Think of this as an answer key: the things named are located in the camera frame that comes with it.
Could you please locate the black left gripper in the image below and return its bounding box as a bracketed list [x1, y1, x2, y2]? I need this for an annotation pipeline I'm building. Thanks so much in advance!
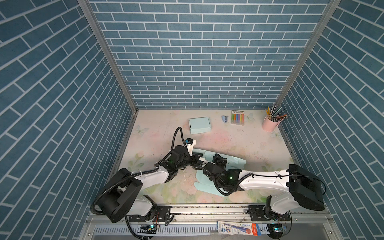
[175, 151, 204, 171]

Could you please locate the light blue box stack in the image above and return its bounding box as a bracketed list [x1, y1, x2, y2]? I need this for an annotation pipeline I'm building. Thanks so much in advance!
[193, 149, 246, 196]

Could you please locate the light blue paper box sheet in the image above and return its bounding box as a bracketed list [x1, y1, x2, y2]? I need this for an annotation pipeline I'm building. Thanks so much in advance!
[189, 117, 212, 135]

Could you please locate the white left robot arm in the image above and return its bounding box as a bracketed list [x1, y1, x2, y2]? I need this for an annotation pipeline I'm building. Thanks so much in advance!
[91, 145, 204, 223]

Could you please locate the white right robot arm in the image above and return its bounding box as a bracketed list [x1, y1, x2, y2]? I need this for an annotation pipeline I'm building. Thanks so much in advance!
[202, 154, 325, 215]

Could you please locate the pack of coloured highlighters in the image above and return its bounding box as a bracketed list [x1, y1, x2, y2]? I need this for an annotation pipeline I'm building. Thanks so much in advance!
[231, 110, 245, 126]

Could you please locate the pink metal pencil bucket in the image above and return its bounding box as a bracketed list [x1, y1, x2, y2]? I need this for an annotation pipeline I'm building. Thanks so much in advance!
[262, 117, 281, 133]

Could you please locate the white red blue package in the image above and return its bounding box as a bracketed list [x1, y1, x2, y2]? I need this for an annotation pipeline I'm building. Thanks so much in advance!
[217, 221, 270, 236]

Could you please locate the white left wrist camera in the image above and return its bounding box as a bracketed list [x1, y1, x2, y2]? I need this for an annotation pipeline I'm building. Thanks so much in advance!
[185, 138, 197, 156]

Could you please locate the metal base rail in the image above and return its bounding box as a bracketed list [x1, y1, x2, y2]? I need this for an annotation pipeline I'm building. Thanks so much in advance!
[83, 203, 337, 224]

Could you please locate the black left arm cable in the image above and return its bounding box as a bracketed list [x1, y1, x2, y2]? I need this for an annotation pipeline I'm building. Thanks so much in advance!
[89, 126, 188, 215]

